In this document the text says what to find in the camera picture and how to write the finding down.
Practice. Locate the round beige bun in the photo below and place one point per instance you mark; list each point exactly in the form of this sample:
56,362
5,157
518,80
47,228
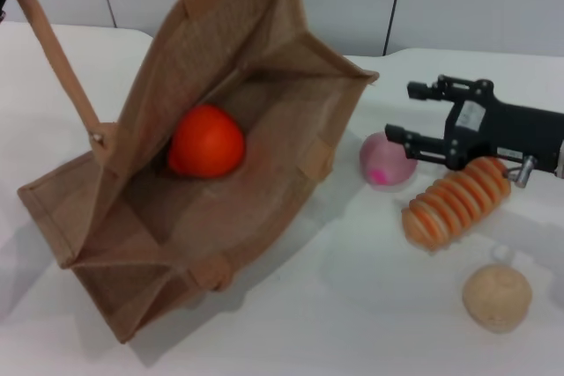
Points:
495,299

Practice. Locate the orange fruit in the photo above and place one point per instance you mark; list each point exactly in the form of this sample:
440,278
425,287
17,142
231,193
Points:
207,142

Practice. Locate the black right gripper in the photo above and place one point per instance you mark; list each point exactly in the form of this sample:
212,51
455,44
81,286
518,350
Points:
524,129

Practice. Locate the brown jute handbag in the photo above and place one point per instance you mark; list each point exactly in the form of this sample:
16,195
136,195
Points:
273,107

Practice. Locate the pink peach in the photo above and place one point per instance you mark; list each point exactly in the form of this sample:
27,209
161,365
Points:
385,169

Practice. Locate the silver metal connector plug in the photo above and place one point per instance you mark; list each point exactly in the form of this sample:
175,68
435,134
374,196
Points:
524,171

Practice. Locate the sliced bread loaf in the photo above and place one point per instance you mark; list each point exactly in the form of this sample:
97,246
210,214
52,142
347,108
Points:
454,204

